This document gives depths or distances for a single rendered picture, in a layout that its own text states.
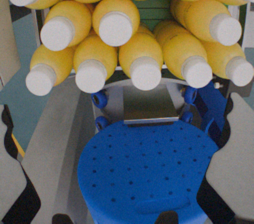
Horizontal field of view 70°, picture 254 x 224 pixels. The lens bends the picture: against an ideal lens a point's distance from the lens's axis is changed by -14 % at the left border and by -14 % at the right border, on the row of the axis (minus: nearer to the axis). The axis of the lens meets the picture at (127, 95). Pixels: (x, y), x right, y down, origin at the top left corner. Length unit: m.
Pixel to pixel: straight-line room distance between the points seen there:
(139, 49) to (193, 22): 0.09
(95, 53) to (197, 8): 0.16
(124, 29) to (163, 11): 0.22
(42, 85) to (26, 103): 1.50
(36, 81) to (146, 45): 0.16
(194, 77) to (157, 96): 0.17
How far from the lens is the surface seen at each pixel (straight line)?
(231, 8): 0.52
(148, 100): 0.42
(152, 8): 0.46
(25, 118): 1.90
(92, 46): 0.30
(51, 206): 0.76
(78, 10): 0.29
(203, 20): 0.30
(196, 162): 0.40
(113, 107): 0.51
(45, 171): 0.87
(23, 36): 1.53
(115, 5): 0.28
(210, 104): 1.09
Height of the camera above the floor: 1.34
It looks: 58 degrees down
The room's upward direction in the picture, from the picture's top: 175 degrees clockwise
